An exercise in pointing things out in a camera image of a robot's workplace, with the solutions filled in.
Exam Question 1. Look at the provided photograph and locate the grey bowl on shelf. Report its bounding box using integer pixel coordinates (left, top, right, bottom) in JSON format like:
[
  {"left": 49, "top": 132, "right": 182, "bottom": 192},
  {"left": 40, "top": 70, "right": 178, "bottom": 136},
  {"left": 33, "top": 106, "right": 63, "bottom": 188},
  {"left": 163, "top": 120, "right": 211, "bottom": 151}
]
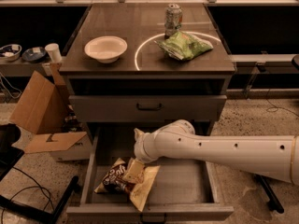
[{"left": 0, "top": 44, "right": 21, "bottom": 62}]

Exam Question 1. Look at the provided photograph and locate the dark blue bowl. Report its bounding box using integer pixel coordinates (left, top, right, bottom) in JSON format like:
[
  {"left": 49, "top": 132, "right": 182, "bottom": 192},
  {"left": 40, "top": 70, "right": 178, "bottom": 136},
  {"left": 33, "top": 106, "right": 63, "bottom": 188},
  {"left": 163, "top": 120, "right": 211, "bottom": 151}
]
[{"left": 21, "top": 47, "right": 47, "bottom": 63}]

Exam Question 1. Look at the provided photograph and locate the open lower drawer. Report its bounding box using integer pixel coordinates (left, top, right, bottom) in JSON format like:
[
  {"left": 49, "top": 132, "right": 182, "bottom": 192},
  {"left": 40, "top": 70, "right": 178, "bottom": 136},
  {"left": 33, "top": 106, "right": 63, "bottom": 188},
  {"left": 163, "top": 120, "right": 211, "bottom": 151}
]
[{"left": 66, "top": 124, "right": 234, "bottom": 223}]

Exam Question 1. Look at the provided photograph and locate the silver soda can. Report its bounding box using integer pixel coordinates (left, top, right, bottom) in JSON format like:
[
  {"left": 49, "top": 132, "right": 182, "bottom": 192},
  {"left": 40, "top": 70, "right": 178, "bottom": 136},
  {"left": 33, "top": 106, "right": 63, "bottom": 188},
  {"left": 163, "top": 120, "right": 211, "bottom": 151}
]
[{"left": 164, "top": 4, "right": 182, "bottom": 37}]

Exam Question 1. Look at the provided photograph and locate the black cable on floor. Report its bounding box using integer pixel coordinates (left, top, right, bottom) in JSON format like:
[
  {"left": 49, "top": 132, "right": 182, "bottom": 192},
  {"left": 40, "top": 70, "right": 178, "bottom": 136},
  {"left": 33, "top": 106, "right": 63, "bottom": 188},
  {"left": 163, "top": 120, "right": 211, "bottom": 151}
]
[{"left": 0, "top": 165, "right": 55, "bottom": 224}]

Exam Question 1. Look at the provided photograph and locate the green chip bag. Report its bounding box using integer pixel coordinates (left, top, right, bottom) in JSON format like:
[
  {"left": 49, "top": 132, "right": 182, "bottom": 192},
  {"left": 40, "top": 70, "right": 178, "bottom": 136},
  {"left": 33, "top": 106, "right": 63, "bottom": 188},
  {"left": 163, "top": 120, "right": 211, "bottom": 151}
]
[{"left": 156, "top": 32, "right": 213, "bottom": 61}]

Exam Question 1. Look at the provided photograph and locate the black stand leg left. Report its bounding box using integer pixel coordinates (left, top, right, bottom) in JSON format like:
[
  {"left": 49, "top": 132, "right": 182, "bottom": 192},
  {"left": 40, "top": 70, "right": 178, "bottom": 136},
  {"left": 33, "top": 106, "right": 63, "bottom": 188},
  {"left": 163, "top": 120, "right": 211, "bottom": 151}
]
[{"left": 0, "top": 175, "right": 79, "bottom": 224}]

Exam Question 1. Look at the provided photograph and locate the grey drawer cabinet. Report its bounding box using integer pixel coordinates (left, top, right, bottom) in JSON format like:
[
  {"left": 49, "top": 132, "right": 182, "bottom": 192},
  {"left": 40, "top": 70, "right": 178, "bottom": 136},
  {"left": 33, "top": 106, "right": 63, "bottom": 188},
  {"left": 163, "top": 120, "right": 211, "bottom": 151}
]
[{"left": 60, "top": 3, "right": 235, "bottom": 134}]

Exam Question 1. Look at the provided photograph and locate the brown chip bag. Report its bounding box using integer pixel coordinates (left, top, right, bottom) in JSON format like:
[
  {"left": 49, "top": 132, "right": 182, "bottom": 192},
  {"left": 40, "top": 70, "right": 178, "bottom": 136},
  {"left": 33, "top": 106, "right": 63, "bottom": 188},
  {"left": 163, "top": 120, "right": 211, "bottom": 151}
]
[{"left": 94, "top": 158, "right": 160, "bottom": 212}]

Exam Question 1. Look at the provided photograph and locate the white paper cup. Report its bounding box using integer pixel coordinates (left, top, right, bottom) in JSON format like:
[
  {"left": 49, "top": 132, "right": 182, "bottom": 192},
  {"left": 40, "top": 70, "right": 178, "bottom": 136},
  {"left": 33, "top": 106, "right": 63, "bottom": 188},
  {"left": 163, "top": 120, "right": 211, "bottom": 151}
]
[{"left": 45, "top": 43, "right": 62, "bottom": 63}]

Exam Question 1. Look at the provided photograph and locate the black stand leg right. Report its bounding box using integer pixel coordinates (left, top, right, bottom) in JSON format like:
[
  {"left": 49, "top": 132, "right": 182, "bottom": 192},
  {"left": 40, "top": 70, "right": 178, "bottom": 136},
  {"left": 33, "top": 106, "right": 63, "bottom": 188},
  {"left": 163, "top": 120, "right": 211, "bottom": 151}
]
[{"left": 255, "top": 154, "right": 299, "bottom": 215}]

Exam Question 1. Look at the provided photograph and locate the closed upper drawer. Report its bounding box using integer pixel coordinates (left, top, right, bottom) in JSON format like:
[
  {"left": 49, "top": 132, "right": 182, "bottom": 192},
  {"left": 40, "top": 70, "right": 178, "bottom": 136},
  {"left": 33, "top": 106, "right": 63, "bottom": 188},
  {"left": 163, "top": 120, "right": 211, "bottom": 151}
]
[{"left": 69, "top": 95, "right": 227, "bottom": 122}]

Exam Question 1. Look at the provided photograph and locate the black stand leg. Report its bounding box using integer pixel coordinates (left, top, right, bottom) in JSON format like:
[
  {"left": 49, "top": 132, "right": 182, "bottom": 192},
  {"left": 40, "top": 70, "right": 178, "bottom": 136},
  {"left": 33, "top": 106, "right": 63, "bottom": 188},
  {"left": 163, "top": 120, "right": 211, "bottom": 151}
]
[
  {"left": 255, "top": 154, "right": 299, "bottom": 215},
  {"left": 0, "top": 175, "right": 79, "bottom": 224}
]

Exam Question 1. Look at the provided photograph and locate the open cardboard box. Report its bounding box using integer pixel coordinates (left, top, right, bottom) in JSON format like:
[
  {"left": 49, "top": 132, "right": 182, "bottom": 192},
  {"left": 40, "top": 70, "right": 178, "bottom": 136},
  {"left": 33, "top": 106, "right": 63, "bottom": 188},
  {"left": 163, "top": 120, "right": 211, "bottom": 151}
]
[{"left": 9, "top": 71, "right": 92, "bottom": 161}]

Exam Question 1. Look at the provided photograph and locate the white bowl on cabinet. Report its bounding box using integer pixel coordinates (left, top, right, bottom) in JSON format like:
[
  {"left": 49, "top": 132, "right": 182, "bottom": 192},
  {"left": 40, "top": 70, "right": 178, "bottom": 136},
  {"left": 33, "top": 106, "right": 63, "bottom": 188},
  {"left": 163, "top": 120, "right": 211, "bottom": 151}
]
[{"left": 84, "top": 36, "right": 127, "bottom": 63}]

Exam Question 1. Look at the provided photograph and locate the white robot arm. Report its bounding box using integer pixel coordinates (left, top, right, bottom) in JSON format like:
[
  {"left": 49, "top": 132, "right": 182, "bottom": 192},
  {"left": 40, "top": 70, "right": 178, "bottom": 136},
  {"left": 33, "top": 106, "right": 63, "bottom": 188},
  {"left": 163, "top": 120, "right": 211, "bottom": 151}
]
[{"left": 134, "top": 119, "right": 299, "bottom": 185}]

